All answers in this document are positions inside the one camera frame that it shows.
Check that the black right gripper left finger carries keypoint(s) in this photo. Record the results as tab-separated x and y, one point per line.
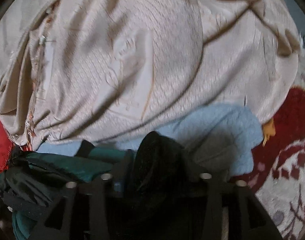
94	210

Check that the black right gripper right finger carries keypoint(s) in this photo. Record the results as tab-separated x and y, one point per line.
234	212

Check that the teal quilted puffer jacket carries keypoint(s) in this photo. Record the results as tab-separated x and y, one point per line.
157	203

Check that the floral plush bed blanket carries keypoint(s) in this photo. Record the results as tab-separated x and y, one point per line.
278	176

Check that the light blue fleece garment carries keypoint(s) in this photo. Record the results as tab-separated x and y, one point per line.
218	137

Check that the red ruffled cushion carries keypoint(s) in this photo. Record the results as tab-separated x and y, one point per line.
6	147

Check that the beige satin curtain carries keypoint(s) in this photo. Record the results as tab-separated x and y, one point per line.
103	70

